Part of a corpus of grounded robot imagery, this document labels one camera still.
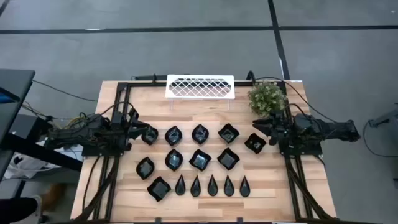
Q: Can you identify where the brown blurry object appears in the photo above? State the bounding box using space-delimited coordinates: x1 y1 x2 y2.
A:
41 183 67 213

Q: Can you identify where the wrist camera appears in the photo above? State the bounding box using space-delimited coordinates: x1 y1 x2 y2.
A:
128 107 141 121
271 108 286 121

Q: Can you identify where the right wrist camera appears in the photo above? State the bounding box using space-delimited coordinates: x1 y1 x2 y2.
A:
271 108 286 121

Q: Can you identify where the black desk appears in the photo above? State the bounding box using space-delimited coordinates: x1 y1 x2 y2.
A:
0 68 84 181

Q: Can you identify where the white bag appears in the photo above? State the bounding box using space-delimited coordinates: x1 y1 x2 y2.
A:
4 146 65 180

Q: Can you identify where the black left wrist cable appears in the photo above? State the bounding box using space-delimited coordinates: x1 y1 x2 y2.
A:
93 100 135 125

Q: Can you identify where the yellow cable bundle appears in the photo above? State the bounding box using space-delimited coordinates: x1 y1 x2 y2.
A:
63 113 90 130

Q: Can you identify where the green potted plant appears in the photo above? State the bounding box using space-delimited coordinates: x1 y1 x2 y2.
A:
247 80 288 119

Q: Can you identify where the thin black floor cable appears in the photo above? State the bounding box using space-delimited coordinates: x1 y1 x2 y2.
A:
32 80 98 103

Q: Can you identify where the black bar behind table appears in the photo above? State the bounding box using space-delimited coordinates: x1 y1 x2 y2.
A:
132 73 169 82

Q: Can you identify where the white lattice rack shelf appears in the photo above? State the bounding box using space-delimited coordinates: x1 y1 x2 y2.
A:
165 73 236 110

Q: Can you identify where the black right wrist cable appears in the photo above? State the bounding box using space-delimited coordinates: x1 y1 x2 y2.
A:
284 102 308 118

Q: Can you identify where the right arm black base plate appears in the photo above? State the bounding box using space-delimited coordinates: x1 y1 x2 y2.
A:
278 141 323 157

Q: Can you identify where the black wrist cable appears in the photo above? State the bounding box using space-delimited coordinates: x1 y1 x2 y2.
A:
93 100 135 125
284 102 308 118

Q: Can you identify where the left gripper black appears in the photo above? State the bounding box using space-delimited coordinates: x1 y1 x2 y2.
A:
110 112 153 147

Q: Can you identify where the curved black floor cable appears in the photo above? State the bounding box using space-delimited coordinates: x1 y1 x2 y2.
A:
363 119 398 158

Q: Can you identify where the person's leg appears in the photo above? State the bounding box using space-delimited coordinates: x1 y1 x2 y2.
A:
0 195 43 224

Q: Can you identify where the grey chair base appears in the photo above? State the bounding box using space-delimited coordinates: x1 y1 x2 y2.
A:
368 107 398 129

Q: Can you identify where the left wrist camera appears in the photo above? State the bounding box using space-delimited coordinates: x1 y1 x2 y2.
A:
128 107 141 121

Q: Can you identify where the long black table cable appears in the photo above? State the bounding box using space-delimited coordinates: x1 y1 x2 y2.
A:
247 70 338 124

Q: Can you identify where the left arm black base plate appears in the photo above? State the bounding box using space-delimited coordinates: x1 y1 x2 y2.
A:
81 141 128 158

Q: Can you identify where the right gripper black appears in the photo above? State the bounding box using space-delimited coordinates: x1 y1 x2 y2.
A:
252 113 297 146

